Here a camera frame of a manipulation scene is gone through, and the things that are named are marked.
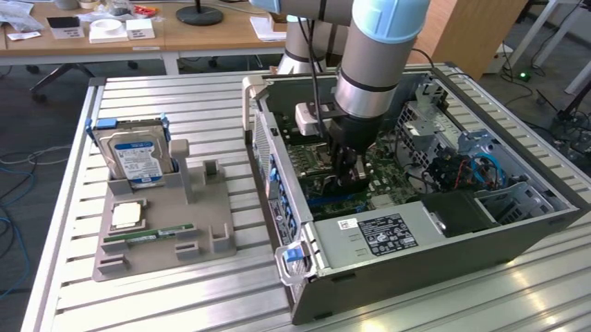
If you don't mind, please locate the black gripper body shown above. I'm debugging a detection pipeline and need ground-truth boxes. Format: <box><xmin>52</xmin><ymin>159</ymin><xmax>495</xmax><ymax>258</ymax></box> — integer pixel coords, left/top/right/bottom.
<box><xmin>326</xmin><ymin>112</ymin><xmax>383</xmax><ymax>156</ymax></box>

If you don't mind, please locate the green graphics card black fan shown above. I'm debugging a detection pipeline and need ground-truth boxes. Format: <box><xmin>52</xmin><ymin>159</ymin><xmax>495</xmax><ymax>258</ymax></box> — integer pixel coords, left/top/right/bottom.
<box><xmin>317</xmin><ymin>172</ymin><xmax>371</xmax><ymax>205</ymax></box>

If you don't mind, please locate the silver socket cover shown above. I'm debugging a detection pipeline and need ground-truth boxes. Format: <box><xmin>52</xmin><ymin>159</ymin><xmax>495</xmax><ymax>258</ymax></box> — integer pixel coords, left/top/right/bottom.
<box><xmin>353</xmin><ymin>157</ymin><xmax>373</xmax><ymax>181</ymax></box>

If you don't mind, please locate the CPU socket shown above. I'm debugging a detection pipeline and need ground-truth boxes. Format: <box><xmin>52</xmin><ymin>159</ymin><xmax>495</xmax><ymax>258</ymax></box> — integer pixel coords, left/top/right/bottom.
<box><xmin>302</xmin><ymin>145</ymin><xmax>341</xmax><ymax>174</ymax></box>

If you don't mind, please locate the green motherboard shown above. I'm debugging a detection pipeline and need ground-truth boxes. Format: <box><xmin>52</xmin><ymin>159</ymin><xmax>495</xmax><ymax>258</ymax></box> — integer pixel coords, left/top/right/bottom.
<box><xmin>280</xmin><ymin>113</ymin><xmax>431</xmax><ymax>222</ymax></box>

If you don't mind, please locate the blue expansion slot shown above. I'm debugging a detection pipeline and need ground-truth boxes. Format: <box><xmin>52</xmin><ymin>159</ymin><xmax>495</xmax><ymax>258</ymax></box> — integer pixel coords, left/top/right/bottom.
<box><xmin>307</xmin><ymin>193</ymin><xmax>371</xmax><ymax>210</ymax></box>

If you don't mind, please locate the silver finned heatsink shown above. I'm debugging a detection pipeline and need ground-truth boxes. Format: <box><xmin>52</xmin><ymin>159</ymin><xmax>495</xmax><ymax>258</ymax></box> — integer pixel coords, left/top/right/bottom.
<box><xmin>369</xmin><ymin>194</ymin><xmax>399</xmax><ymax>209</ymax></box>

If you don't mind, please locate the perforated silver disk bay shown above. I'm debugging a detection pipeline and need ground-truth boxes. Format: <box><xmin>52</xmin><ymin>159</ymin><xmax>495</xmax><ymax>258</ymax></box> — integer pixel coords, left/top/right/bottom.
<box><xmin>395</xmin><ymin>100</ymin><xmax>463</xmax><ymax>176</ymax></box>

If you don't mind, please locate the grey power supply unit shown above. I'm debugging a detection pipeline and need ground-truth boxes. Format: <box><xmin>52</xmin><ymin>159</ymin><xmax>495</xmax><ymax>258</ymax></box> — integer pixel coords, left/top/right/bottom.
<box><xmin>302</xmin><ymin>201</ymin><xmax>458</xmax><ymax>271</ymax></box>

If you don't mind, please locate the black plastic cover box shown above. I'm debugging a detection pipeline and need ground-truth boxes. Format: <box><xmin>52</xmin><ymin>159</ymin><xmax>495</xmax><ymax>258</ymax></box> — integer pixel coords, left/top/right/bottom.
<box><xmin>422</xmin><ymin>191</ymin><xmax>503</xmax><ymax>239</ymax></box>

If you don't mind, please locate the grey plastic parts rack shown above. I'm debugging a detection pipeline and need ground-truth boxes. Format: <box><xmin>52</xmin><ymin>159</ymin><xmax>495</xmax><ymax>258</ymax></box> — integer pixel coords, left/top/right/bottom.
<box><xmin>92</xmin><ymin>138</ymin><xmax>239</xmax><ymax>283</ymax></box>

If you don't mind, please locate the open grey PC case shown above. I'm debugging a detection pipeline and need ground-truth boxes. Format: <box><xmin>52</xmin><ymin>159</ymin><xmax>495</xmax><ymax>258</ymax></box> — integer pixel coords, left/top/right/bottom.
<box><xmin>242</xmin><ymin>65</ymin><xmax>581</xmax><ymax>326</ymax></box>

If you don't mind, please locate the stack of white papers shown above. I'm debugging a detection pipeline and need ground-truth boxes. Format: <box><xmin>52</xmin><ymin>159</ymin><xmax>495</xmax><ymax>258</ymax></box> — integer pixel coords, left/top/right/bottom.
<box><xmin>248</xmin><ymin>15</ymin><xmax>289</xmax><ymax>43</ymax></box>

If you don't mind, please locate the wooden cabinet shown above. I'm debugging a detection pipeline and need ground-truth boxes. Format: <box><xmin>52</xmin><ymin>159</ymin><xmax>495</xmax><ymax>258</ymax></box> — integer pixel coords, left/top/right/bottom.
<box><xmin>406</xmin><ymin>0</ymin><xmax>531</xmax><ymax>81</ymax></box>

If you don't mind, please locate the silver metal disk bay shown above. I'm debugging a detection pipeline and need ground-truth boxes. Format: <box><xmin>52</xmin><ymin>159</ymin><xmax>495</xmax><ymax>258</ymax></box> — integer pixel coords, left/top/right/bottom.
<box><xmin>474</xmin><ymin>181</ymin><xmax>557</xmax><ymax>225</ymax></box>

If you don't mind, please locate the hard disk with blue rails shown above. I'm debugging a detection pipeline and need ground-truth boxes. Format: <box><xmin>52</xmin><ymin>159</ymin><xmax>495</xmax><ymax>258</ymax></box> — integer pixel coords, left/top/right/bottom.
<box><xmin>86</xmin><ymin>113</ymin><xmax>179</xmax><ymax>190</ymax></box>

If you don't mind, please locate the green RAM stick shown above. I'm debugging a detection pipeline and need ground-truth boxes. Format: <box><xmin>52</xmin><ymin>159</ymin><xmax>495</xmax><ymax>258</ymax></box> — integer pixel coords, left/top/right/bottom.
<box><xmin>104</xmin><ymin>224</ymin><xmax>195</xmax><ymax>245</ymax></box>

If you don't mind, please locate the silver CPU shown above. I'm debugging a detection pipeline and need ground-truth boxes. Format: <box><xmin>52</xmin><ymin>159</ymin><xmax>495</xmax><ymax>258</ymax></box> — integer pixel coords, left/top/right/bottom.
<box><xmin>110</xmin><ymin>203</ymin><xmax>146</xmax><ymax>230</ymax></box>

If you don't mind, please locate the black round lamp base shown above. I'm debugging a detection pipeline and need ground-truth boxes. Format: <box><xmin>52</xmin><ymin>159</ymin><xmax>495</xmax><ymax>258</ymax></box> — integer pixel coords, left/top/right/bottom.
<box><xmin>175</xmin><ymin>0</ymin><xmax>226</xmax><ymax>26</ymax></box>

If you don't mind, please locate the white cube box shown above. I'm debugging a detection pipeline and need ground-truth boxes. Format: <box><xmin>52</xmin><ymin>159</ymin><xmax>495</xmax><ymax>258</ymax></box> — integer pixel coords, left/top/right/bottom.
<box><xmin>124</xmin><ymin>19</ymin><xmax>155</xmax><ymax>41</ymax></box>

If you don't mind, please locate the white flat box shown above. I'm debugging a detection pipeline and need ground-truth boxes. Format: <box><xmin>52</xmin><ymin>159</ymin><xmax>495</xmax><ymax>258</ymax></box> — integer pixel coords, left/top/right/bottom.
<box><xmin>88</xmin><ymin>27</ymin><xmax>131</xmax><ymax>45</ymax></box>

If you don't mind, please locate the white tape roll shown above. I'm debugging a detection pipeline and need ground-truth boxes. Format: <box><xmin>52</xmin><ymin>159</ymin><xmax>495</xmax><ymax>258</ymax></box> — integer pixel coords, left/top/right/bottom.
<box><xmin>91</xmin><ymin>19</ymin><xmax>122</xmax><ymax>33</ymax></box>

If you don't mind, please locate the black office chair base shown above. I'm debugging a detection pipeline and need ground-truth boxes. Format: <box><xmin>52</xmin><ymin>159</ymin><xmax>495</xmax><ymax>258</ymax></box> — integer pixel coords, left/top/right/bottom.
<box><xmin>26</xmin><ymin>62</ymin><xmax>100</xmax><ymax>103</ymax></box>

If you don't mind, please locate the white box black top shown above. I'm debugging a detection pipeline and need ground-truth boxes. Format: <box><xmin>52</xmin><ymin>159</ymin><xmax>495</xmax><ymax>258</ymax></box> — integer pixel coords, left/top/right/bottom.
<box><xmin>47</xmin><ymin>16</ymin><xmax>86</xmax><ymax>40</ymax></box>

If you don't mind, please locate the red white card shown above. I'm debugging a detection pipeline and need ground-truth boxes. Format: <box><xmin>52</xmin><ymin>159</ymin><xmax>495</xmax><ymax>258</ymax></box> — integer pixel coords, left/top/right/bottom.
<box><xmin>6</xmin><ymin>30</ymin><xmax>43</xmax><ymax>42</ymax></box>

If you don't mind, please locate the clear plastic bag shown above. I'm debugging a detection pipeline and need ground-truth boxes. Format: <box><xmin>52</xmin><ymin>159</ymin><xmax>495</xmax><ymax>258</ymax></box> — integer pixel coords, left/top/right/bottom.
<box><xmin>0</xmin><ymin>0</ymin><xmax>47</xmax><ymax>33</ymax></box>

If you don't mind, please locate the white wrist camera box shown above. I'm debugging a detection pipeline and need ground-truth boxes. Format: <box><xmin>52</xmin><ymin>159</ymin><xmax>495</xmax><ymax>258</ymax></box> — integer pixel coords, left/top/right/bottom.
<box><xmin>295</xmin><ymin>102</ymin><xmax>335</xmax><ymax>136</ymax></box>

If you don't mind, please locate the black camera cable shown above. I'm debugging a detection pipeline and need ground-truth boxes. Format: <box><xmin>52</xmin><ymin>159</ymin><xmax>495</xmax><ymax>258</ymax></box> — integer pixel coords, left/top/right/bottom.
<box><xmin>295</xmin><ymin>15</ymin><xmax>325</xmax><ymax>134</ymax></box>

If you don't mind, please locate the thin red wire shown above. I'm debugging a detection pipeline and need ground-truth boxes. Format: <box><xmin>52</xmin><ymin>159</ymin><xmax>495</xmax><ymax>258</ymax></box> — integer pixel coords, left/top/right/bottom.
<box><xmin>451</xmin><ymin>155</ymin><xmax>466</xmax><ymax>190</ymax></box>

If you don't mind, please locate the pale blue metal bracket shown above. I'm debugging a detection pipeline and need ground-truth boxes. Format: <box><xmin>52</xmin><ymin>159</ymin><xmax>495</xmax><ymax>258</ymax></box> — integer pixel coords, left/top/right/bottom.
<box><xmin>457</xmin><ymin>129</ymin><xmax>503</xmax><ymax>163</ymax></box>

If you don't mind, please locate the blue wire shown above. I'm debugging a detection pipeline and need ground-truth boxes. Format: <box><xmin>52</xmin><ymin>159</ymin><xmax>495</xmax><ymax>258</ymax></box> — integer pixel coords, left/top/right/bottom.
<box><xmin>475</xmin><ymin>151</ymin><xmax>510</xmax><ymax>190</ymax></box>

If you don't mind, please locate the wooden desk white frame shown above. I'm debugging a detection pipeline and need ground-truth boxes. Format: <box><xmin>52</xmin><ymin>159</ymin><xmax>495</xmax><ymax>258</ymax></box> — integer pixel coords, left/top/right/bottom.
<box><xmin>0</xmin><ymin>3</ymin><xmax>167</xmax><ymax>66</ymax></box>
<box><xmin>164</xmin><ymin>0</ymin><xmax>297</xmax><ymax>75</ymax></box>

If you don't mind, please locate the blue floor cable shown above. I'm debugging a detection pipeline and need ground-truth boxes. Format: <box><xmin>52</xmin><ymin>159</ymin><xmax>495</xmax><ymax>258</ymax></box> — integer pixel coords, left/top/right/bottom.
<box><xmin>0</xmin><ymin>165</ymin><xmax>36</xmax><ymax>300</ymax></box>

